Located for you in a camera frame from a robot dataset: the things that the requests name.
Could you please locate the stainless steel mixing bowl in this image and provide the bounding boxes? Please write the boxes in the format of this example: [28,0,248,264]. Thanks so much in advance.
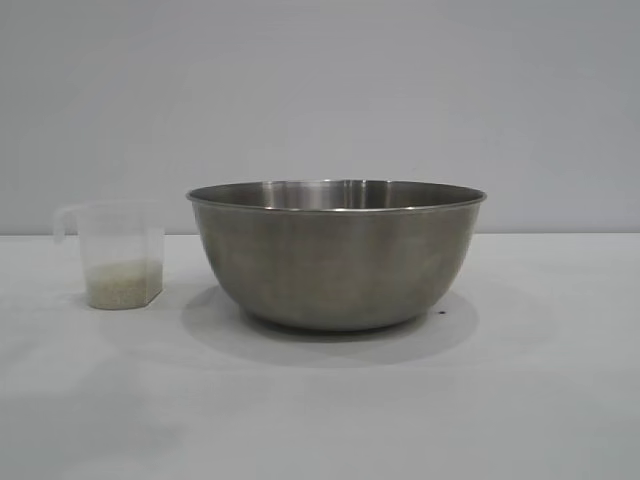
[185,178,489,334]

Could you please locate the clear plastic measuring cup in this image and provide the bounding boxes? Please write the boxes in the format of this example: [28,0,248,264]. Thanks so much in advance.
[53,202,165,310]

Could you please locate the white rice grains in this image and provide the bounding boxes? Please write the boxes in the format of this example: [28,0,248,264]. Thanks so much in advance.
[85,259,164,309]

